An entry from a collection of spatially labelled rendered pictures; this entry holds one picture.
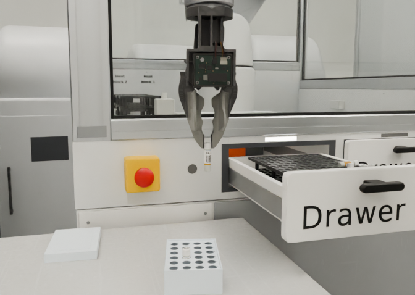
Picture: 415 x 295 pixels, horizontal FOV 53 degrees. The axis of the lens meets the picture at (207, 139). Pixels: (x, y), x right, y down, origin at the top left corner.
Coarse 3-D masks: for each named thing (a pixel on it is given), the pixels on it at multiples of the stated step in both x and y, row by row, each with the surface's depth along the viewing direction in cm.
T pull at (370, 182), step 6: (366, 180) 66; (372, 180) 66; (378, 180) 66; (360, 186) 64; (366, 186) 63; (372, 186) 63; (378, 186) 63; (384, 186) 64; (390, 186) 64; (396, 186) 64; (402, 186) 65; (366, 192) 63; (372, 192) 63; (378, 192) 64
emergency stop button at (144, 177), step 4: (140, 168) 85; (144, 168) 85; (148, 168) 85; (136, 172) 84; (140, 172) 84; (144, 172) 84; (148, 172) 84; (152, 172) 85; (136, 176) 84; (140, 176) 84; (144, 176) 84; (148, 176) 84; (152, 176) 85; (136, 180) 84; (140, 180) 84; (144, 180) 84; (148, 180) 85; (152, 180) 85; (136, 184) 85; (140, 184) 84; (144, 184) 84; (148, 184) 85
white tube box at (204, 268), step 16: (176, 240) 72; (192, 240) 72; (208, 240) 72; (176, 256) 66; (192, 256) 65; (208, 256) 66; (176, 272) 60; (192, 272) 60; (208, 272) 60; (176, 288) 60; (192, 288) 60; (208, 288) 60
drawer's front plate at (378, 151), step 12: (348, 144) 102; (360, 144) 103; (372, 144) 104; (384, 144) 105; (396, 144) 106; (408, 144) 106; (348, 156) 102; (360, 156) 103; (372, 156) 104; (384, 156) 105; (396, 156) 106; (408, 156) 107
